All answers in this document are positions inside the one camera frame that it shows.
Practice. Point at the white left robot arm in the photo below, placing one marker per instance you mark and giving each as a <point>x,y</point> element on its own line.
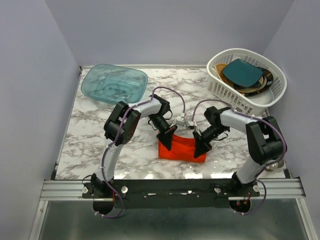
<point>120,128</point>

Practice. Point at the dark round plate stack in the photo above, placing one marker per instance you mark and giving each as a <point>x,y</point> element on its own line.
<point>259,87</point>

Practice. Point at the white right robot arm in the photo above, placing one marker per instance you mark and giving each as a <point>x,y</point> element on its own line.
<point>265,141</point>

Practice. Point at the white plastic laundry basket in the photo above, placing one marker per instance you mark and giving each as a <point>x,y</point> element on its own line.
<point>249,105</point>

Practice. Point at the tan wooden plate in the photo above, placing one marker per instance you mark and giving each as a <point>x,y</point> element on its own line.
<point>219,69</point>

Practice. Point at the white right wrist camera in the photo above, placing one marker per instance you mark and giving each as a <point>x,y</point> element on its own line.
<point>190,125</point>

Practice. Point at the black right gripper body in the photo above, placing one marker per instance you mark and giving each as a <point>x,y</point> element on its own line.
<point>209,134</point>

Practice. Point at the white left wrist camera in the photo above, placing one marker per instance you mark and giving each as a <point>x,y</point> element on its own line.
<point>180,120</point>

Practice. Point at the orange t shirt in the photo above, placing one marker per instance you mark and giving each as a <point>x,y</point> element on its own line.
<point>182,149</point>

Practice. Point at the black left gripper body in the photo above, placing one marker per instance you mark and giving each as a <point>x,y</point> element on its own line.
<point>161,125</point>

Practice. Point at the clear blue plastic tub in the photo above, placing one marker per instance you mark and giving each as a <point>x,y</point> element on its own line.
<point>112,84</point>

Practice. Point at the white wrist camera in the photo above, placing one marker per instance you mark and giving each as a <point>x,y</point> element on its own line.
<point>190,125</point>
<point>180,120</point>

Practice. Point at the teal square plate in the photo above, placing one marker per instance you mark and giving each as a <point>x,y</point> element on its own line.
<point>242,73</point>

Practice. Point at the beige tape roll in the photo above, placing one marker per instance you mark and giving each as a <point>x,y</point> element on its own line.
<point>275,166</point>

